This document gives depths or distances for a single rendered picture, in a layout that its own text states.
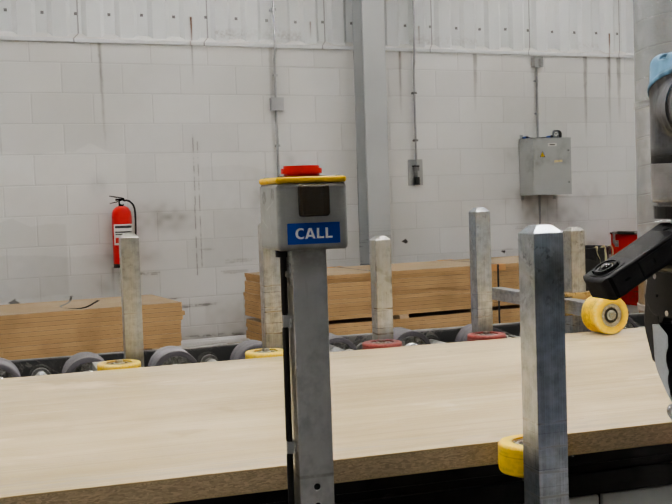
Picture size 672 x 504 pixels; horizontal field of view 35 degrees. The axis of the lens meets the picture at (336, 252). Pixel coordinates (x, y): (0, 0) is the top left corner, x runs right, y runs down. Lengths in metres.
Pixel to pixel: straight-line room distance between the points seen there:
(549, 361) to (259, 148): 7.48
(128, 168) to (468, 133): 3.01
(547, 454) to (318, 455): 0.25
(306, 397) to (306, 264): 0.13
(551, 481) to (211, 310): 7.35
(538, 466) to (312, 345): 0.28
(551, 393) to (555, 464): 0.08
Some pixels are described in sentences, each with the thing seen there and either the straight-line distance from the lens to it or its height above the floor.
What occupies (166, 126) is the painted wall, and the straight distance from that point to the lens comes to 8.33.
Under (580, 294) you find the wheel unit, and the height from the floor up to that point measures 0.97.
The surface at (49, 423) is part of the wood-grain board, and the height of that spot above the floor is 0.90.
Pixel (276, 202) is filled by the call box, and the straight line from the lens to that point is 1.00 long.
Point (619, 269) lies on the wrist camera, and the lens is 1.07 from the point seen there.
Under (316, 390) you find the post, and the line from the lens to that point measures 1.05.
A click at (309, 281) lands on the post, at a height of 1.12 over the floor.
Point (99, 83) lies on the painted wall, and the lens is 8.24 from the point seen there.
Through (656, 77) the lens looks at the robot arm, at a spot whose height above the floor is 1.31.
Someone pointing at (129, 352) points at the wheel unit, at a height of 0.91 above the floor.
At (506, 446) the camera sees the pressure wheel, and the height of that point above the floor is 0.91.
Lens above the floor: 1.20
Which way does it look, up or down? 3 degrees down
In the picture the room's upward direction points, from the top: 2 degrees counter-clockwise
